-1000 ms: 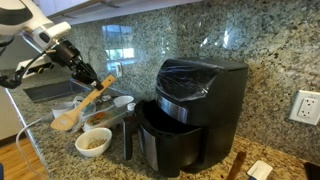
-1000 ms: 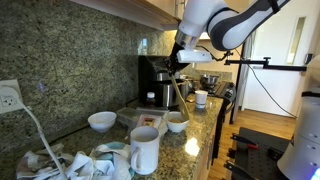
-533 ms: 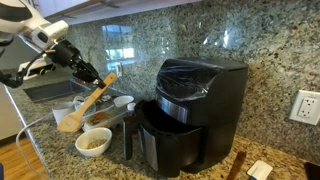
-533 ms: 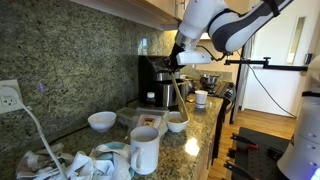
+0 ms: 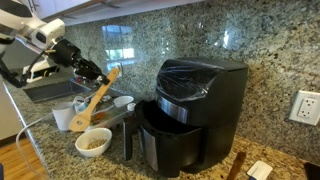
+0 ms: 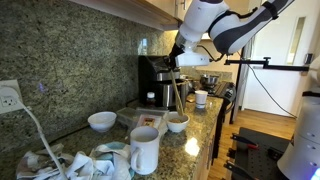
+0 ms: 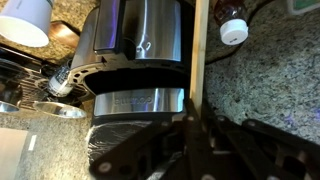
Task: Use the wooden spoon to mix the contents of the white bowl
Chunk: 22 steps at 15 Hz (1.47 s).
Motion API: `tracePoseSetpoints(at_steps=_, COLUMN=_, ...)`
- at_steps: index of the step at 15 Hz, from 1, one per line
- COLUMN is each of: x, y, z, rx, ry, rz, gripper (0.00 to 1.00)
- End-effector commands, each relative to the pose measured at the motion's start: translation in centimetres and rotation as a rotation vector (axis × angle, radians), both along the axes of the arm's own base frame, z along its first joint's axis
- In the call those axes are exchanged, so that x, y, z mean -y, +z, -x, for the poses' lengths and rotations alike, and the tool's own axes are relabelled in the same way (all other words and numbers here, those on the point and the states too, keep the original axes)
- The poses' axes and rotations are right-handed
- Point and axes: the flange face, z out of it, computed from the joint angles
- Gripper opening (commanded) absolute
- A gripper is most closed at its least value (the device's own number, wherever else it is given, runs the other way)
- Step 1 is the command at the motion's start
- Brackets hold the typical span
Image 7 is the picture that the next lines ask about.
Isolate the white wall outlet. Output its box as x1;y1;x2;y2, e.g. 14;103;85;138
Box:
28;134;38;152

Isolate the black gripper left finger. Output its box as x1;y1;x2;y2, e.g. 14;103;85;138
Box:
88;98;205;180

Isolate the brown bottle white cap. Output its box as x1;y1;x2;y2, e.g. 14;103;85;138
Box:
213;0;250;46

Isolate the shiny steel pot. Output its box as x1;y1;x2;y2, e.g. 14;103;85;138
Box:
32;100;88;120
0;100;20;115

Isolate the wooden spoon with holes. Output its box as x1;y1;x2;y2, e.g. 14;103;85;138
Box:
189;0;211;116

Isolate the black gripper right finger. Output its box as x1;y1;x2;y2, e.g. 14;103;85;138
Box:
201;99;320;180

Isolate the black stove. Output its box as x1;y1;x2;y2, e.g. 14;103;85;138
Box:
0;46;95;112

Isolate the black power cable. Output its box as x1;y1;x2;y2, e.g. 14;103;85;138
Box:
203;0;268;66

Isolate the black air fryer body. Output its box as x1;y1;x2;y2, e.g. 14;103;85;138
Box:
85;87;193;168

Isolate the white paper cup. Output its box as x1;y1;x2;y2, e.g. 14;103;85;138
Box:
0;0;54;49

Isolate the stainless steel appliance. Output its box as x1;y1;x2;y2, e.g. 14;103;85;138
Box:
69;0;198;96

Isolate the brown wooden utensil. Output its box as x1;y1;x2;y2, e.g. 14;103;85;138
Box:
48;20;81;52

